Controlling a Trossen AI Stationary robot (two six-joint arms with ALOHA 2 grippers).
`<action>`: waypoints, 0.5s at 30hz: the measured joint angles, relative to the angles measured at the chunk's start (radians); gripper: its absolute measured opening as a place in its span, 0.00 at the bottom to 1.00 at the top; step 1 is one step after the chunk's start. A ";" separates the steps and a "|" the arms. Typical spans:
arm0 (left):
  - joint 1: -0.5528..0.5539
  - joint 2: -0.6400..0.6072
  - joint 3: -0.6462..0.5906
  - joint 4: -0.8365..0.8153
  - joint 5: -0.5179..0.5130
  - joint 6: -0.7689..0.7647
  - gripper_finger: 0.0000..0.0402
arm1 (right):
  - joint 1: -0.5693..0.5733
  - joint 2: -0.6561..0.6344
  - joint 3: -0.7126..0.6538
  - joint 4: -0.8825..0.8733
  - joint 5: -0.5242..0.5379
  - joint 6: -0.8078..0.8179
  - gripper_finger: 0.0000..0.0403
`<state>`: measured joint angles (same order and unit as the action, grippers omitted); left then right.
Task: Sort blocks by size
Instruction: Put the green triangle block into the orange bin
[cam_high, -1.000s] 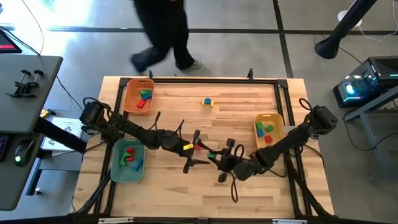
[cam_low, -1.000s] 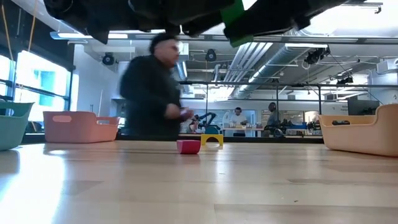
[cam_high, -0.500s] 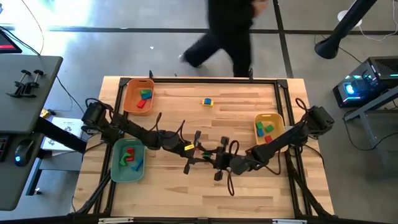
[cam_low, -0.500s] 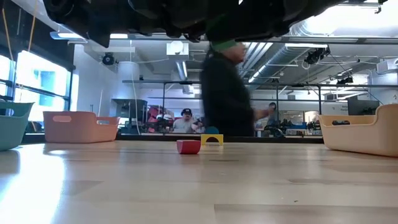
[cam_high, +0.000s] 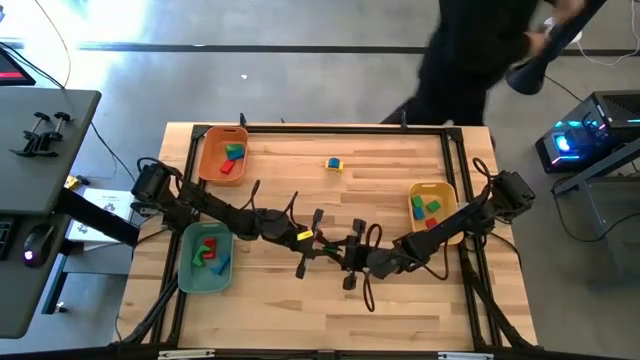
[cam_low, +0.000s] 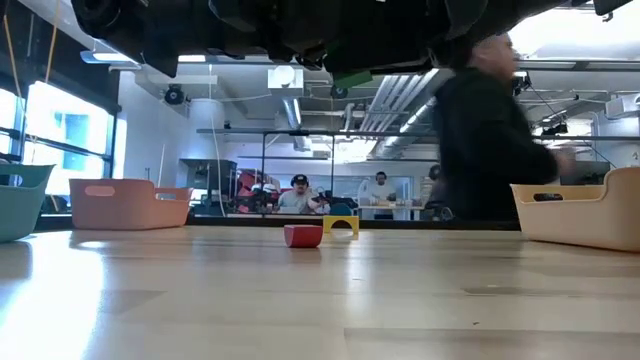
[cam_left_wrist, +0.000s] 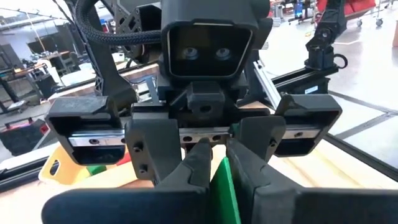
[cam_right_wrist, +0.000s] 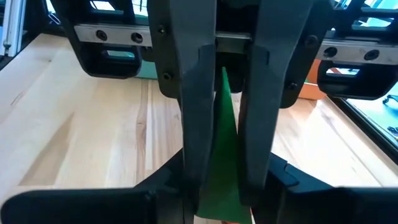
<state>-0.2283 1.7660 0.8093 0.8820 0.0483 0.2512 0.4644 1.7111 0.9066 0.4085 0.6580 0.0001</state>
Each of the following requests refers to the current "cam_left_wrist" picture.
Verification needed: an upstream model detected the small green cube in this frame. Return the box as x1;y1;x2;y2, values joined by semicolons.
86;164;108;175

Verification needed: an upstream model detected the black aluminium table frame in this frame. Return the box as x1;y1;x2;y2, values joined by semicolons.
0;0;398;194

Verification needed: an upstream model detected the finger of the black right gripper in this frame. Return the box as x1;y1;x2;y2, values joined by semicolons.
230;114;287;163
125;118;182;185

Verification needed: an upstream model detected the yellow plastic bin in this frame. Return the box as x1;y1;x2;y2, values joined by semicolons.
38;144;133;187

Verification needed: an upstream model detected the black red cart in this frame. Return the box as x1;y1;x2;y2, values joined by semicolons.
0;118;50;156

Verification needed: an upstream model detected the long green block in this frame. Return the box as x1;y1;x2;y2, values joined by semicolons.
210;156;243;224

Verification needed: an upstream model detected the small red block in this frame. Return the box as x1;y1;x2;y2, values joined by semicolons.
117;151;132;166

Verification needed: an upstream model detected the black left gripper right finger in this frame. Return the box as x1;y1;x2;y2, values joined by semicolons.
226;138;398;224

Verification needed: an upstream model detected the red wheeled cart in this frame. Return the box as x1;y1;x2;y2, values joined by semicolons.
315;0;385;27

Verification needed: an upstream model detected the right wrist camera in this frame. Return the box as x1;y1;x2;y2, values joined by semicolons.
160;0;272;82

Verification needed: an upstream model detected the black braided cable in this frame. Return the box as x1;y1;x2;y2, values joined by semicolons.
73;0;162;46

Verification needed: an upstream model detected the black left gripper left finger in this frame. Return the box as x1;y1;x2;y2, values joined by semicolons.
41;138;214;224

